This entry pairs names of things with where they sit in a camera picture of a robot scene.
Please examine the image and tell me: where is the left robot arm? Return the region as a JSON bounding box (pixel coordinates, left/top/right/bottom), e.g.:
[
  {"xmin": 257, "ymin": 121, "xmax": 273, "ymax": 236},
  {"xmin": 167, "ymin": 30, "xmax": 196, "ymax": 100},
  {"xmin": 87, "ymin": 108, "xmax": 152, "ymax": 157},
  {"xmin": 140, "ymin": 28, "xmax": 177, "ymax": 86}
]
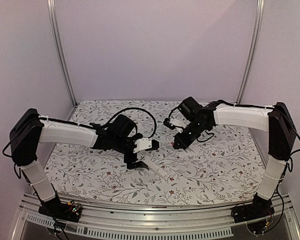
[{"xmin": 9, "ymin": 108, "xmax": 153, "ymax": 217}]

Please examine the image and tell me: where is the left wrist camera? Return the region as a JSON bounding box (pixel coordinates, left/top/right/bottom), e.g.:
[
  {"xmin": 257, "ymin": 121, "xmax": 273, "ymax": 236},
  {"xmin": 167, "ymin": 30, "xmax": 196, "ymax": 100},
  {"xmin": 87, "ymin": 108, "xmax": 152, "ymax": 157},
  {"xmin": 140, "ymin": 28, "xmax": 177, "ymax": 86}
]
[{"xmin": 133, "ymin": 138, "xmax": 160, "ymax": 153}]

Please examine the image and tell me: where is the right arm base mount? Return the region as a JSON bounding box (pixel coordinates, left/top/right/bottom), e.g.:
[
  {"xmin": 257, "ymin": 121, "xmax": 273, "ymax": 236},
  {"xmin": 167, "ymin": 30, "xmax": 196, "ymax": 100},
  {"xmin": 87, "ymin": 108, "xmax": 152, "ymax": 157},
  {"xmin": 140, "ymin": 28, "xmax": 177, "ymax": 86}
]
[{"xmin": 231, "ymin": 195, "xmax": 275, "ymax": 223}]

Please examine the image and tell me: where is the right aluminium corner post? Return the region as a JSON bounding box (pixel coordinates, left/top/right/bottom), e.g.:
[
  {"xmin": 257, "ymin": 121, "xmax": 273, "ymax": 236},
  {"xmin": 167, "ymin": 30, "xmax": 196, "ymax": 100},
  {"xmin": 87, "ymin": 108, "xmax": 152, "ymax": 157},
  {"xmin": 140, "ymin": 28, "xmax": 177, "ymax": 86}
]
[{"xmin": 235, "ymin": 0, "xmax": 265, "ymax": 104}]

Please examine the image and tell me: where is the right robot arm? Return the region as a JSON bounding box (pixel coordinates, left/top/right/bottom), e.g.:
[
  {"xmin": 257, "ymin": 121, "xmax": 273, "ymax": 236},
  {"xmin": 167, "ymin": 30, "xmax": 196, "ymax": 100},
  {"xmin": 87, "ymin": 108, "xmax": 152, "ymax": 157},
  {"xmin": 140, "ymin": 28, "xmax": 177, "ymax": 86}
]
[{"xmin": 164, "ymin": 97, "xmax": 297, "ymax": 218}]

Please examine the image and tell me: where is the aluminium corner post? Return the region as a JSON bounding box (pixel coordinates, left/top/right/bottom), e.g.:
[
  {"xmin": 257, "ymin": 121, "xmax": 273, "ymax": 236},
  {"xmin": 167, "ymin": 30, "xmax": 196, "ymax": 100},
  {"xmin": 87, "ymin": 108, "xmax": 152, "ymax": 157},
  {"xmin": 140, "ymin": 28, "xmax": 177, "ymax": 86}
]
[
  {"xmin": 235, "ymin": 0, "xmax": 265, "ymax": 104},
  {"xmin": 46, "ymin": 0, "xmax": 78, "ymax": 107}
]

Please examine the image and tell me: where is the white remote control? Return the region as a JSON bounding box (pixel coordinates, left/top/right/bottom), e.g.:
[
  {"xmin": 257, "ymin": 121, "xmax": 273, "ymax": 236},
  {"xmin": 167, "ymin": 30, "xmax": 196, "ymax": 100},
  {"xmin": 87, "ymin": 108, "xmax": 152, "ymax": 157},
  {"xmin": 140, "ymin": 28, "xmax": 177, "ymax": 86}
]
[{"xmin": 140, "ymin": 158, "xmax": 170, "ymax": 181}]

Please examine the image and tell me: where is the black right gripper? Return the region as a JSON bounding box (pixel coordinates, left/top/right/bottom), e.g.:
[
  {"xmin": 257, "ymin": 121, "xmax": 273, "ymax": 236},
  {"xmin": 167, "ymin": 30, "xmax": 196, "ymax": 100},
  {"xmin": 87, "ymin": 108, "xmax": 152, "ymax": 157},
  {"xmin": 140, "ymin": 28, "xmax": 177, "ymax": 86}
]
[{"xmin": 173, "ymin": 120, "xmax": 208, "ymax": 150}]

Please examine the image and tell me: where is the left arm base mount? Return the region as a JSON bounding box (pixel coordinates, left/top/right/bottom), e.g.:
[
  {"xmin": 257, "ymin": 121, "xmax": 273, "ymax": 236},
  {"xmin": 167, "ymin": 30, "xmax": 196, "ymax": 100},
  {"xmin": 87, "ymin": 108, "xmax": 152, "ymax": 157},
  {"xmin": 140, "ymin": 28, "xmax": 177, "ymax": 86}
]
[{"xmin": 38, "ymin": 196, "xmax": 82, "ymax": 223}]

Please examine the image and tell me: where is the left aluminium corner post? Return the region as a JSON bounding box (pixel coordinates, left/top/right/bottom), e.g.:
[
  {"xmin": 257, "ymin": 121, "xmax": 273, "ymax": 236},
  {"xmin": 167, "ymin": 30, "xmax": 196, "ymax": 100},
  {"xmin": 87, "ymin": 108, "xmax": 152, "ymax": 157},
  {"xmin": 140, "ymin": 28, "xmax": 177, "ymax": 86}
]
[{"xmin": 46, "ymin": 0, "xmax": 78, "ymax": 107}]

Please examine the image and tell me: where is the floral patterned table mat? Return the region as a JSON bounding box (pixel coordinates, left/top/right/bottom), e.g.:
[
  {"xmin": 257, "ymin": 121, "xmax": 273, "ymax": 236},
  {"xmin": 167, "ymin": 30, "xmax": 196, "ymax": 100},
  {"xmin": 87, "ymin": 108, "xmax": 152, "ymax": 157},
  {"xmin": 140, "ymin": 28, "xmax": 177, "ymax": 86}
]
[{"xmin": 43, "ymin": 100, "xmax": 270, "ymax": 206}]

